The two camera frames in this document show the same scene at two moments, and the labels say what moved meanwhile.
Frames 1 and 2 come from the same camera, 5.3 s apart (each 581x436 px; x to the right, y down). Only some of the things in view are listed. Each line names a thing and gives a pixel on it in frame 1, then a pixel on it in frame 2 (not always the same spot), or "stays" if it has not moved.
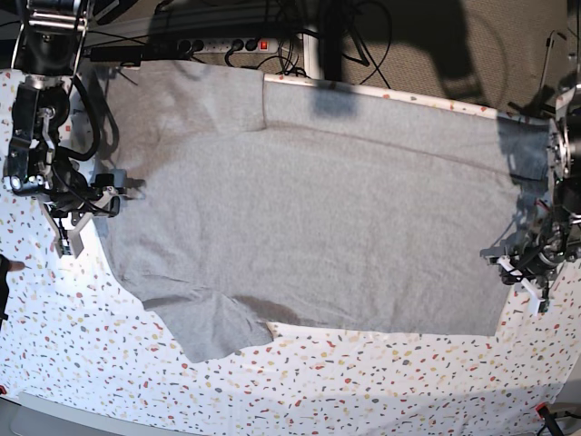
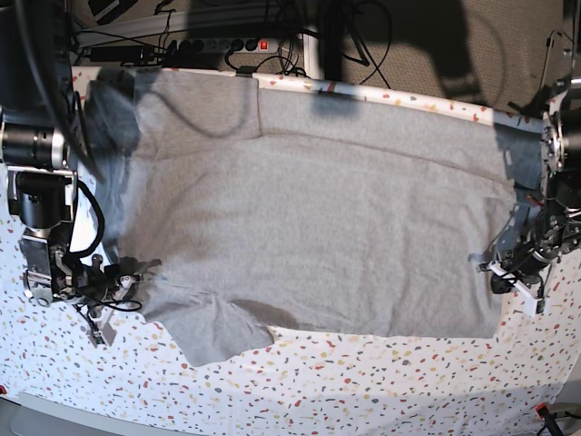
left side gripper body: [70, 190] -> [94, 283]
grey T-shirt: [300, 203] stays
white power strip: [227, 46] stays
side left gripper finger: [114, 206] -> [132, 293]
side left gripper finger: [119, 180] -> [130, 265]
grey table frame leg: [311, 55] stays
